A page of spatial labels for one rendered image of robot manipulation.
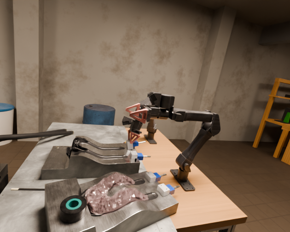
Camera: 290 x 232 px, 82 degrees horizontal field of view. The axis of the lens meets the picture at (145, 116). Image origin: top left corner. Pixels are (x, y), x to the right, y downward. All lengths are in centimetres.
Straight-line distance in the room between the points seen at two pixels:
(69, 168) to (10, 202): 25
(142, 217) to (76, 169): 43
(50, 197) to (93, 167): 30
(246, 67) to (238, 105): 92
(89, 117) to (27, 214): 192
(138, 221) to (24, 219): 42
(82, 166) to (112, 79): 251
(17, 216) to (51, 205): 19
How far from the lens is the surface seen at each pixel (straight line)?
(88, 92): 330
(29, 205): 90
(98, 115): 256
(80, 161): 94
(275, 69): 560
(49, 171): 98
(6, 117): 321
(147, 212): 74
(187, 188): 104
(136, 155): 102
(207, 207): 99
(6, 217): 87
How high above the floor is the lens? 138
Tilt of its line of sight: 14 degrees down
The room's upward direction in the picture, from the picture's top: 9 degrees clockwise
